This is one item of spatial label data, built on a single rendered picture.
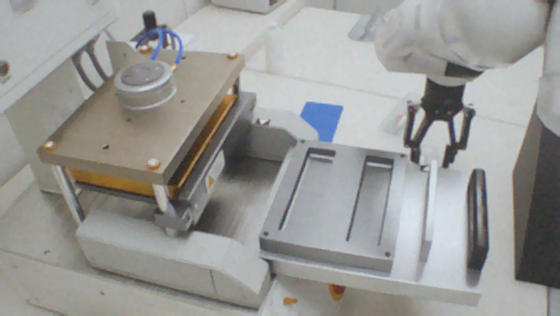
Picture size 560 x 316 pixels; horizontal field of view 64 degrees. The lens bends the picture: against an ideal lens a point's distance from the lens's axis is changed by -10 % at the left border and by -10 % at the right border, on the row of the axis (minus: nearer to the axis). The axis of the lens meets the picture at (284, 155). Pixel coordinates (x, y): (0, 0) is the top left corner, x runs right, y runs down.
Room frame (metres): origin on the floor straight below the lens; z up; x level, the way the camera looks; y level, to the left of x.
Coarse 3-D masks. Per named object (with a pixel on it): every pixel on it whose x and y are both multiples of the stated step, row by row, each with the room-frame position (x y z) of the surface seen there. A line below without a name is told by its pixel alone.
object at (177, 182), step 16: (224, 112) 0.57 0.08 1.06; (208, 128) 0.53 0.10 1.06; (208, 144) 0.51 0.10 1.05; (192, 160) 0.47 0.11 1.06; (80, 176) 0.46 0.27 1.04; (96, 176) 0.45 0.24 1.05; (176, 176) 0.44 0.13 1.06; (112, 192) 0.45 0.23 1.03; (128, 192) 0.44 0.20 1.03; (144, 192) 0.43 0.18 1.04; (176, 192) 0.42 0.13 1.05
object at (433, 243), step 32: (288, 160) 0.56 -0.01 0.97; (416, 192) 0.48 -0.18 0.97; (448, 192) 0.47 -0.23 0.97; (416, 224) 0.42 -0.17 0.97; (448, 224) 0.41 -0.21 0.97; (288, 256) 0.38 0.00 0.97; (416, 256) 0.36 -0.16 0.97; (448, 256) 0.36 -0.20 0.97; (384, 288) 0.33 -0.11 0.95; (416, 288) 0.32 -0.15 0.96; (448, 288) 0.31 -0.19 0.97; (480, 288) 0.31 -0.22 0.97
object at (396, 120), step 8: (408, 96) 1.03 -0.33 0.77; (416, 96) 1.02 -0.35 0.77; (400, 104) 0.99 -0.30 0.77; (392, 112) 0.96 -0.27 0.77; (400, 112) 0.96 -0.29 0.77; (384, 120) 0.92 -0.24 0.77; (392, 120) 0.92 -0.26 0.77; (400, 120) 0.92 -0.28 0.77; (392, 128) 0.89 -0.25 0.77; (400, 128) 0.89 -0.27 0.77
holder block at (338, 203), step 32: (320, 160) 0.55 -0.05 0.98; (352, 160) 0.53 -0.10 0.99; (384, 160) 0.53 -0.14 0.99; (288, 192) 0.47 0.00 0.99; (320, 192) 0.48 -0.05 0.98; (352, 192) 0.46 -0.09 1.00; (384, 192) 0.47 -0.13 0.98; (288, 224) 0.42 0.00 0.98; (320, 224) 0.41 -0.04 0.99; (352, 224) 0.42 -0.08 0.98; (384, 224) 0.40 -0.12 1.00; (320, 256) 0.37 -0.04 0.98; (352, 256) 0.36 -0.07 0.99; (384, 256) 0.35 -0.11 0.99
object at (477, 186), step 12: (480, 168) 0.48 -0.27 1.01; (480, 180) 0.45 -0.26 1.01; (480, 192) 0.43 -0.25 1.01; (480, 204) 0.41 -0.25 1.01; (480, 216) 0.39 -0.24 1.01; (480, 228) 0.37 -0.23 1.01; (480, 240) 0.35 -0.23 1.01; (480, 252) 0.34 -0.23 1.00; (468, 264) 0.34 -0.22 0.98; (480, 264) 0.33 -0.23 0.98
